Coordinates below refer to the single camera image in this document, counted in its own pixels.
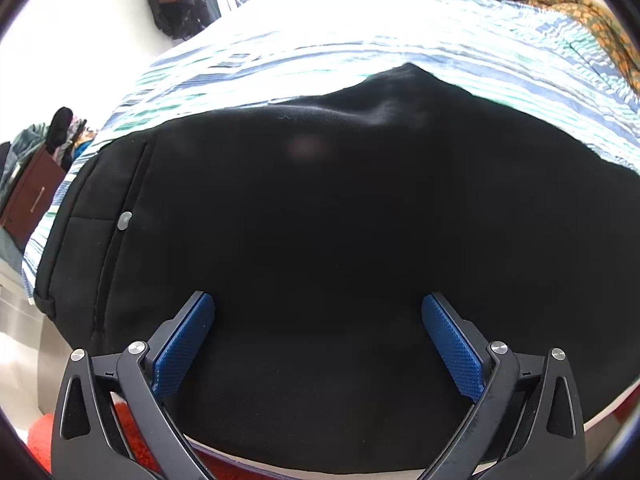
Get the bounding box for person's orange fleece clothing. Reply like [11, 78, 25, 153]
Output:
[27, 400, 166, 480]

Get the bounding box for black pants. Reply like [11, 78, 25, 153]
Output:
[34, 62, 640, 476]

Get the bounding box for orange floral blanket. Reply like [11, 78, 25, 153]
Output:
[520, 0, 640, 96]

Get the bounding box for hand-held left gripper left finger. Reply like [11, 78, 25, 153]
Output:
[50, 291, 217, 480]

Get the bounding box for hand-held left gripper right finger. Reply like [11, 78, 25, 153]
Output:
[421, 291, 587, 480]

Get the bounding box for striped bed sheet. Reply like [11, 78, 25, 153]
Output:
[20, 0, 640, 306]

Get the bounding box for brown wooden cabinet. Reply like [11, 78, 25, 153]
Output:
[0, 147, 68, 251]

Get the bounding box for grey clothes pile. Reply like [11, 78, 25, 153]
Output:
[0, 106, 96, 196]

